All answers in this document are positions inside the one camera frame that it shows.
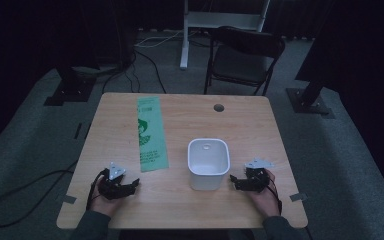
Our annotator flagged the right hand-held gripper cable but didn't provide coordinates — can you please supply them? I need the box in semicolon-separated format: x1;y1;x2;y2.
263;172;284;216

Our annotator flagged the green plastic trash bag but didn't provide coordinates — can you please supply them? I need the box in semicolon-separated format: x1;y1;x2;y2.
136;96;170;173

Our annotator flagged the thin black floor cable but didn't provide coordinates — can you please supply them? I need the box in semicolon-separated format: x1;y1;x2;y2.
101;53;141;95
133;48;168;95

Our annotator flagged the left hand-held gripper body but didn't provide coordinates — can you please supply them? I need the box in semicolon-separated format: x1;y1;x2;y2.
97;162;134;201

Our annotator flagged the left hand-held gripper cable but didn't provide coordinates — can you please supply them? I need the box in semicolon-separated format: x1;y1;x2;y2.
85;168;110;212

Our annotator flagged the person's left hand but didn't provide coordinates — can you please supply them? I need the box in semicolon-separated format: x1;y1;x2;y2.
89;186;124;218

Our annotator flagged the black stand with base plate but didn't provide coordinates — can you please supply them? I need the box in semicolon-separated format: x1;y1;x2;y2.
43;64;98;107
285;76;336;120

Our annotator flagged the grey tape piece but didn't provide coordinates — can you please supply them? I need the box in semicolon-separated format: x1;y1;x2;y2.
289;192;309;203
61;194;78;205

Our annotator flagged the thick black floor cable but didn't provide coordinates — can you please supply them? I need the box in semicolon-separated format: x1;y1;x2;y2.
0;159;79;229

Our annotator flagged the black folding chair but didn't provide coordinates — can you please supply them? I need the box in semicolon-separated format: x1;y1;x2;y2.
203;25;286;97

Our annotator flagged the person's right hand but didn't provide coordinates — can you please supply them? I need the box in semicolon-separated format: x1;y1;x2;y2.
248;169;281;218

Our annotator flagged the white floor cable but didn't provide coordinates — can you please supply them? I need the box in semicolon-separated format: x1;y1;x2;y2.
134;29;202;48

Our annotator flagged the hand-held gripper cable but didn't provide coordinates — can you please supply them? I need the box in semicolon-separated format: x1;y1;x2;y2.
263;172;284;216
85;168;110;212

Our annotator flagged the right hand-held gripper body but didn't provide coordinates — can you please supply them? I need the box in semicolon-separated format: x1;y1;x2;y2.
244;158;275;193

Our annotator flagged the white plastic trash bin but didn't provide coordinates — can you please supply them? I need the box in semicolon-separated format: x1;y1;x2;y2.
187;137;231;192

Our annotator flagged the white metal stand frame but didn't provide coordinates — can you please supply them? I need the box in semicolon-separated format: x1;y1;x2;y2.
179;0;271;70

